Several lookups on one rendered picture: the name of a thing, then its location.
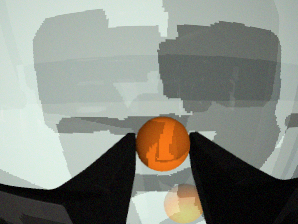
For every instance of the clear l-shaped corner wall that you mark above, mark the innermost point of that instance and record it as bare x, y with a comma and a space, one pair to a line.
291, 169

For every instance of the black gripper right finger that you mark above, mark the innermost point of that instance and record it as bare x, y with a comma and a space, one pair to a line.
233, 192

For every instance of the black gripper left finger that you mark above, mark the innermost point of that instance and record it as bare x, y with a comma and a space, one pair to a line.
98, 195

